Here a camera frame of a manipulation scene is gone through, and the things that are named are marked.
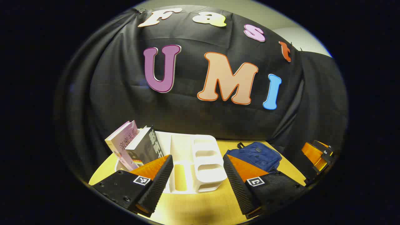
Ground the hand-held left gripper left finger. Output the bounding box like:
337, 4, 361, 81
91, 154, 174, 218

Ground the white plastic bookshelf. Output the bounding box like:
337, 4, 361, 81
115, 131, 228, 195

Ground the pink book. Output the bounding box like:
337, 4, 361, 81
104, 120, 139, 172

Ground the blue schoolbag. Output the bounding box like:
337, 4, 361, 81
224, 142, 283, 173

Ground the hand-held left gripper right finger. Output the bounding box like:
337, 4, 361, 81
223, 154, 308, 219

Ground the black backdrop cloth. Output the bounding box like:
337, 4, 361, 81
53, 6, 349, 185

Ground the black and grey book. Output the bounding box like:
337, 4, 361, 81
125, 126, 165, 168

